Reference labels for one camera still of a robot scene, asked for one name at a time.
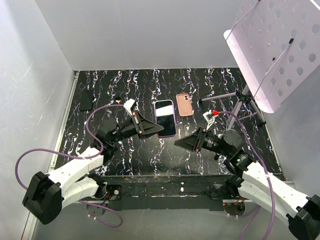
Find white tripod music stand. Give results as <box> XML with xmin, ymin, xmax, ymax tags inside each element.
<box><xmin>198</xmin><ymin>0</ymin><xmax>320</xmax><ymax>161</ymax></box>

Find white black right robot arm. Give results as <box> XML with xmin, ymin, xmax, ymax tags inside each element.
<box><xmin>174</xmin><ymin>127</ymin><xmax>320</xmax><ymax>240</ymax></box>

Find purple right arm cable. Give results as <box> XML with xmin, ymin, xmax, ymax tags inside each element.
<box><xmin>217</xmin><ymin>110</ymin><xmax>277</xmax><ymax>240</ymax></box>

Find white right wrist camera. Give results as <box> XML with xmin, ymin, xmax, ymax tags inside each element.
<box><xmin>202</xmin><ymin>110</ymin><xmax>219</xmax><ymax>130</ymax></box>

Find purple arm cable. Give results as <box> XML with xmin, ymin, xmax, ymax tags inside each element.
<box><xmin>14</xmin><ymin>104</ymin><xmax>128</xmax><ymax>228</ymax></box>
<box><xmin>217</xmin><ymin>110</ymin><xmax>277</xmax><ymax>240</ymax></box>

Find aluminium frame rail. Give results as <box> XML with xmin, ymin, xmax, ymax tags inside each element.
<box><xmin>21</xmin><ymin>71</ymin><xmax>80</xmax><ymax>240</ymax></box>

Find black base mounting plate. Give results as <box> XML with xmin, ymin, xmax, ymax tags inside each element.
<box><xmin>88</xmin><ymin>175</ymin><xmax>246</xmax><ymax>215</ymax></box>

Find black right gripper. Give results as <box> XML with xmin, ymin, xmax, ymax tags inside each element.
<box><xmin>174</xmin><ymin>125</ymin><xmax>231</xmax><ymax>157</ymax></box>

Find phone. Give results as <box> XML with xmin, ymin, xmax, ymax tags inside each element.
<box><xmin>154</xmin><ymin>99</ymin><xmax>176</xmax><ymax>138</ymax></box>

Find black smartphone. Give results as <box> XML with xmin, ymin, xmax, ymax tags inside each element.
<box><xmin>79</xmin><ymin>89</ymin><xmax>94</xmax><ymax>111</ymax></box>

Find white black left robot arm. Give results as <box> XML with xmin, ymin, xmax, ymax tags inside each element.
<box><xmin>22</xmin><ymin>111</ymin><xmax>164</xmax><ymax>225</ymax></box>

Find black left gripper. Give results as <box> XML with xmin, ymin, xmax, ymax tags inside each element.
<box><xmin>110</xmin><ymin>111</ymin><xmax>164</xmax><ymax>144</ymax></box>

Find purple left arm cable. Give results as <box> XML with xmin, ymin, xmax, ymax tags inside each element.
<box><xmin>14</xmin><ymin>104</ymin><xmax>128</xmax><ymax>228</ymax></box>

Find pink phone case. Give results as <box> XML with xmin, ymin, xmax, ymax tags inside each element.
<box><xmin>176</xmin><ymin>93</ymin><xmax>193</xmax><ymax>117</ymax></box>

